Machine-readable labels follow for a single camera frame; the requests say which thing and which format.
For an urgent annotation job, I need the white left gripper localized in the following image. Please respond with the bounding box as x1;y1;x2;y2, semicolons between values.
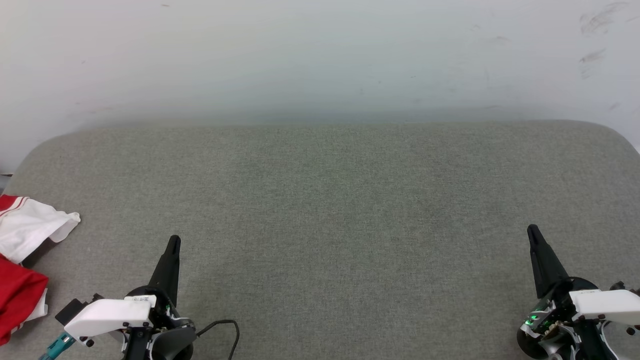
63;235;197;360

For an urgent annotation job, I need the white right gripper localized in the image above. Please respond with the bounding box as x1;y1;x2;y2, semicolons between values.
517;224;640;360

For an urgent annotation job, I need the red and white jersey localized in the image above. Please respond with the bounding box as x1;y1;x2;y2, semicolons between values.
0;194;81;347

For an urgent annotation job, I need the teal left camera connector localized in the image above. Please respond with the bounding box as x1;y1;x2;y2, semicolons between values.
39;332;77;360

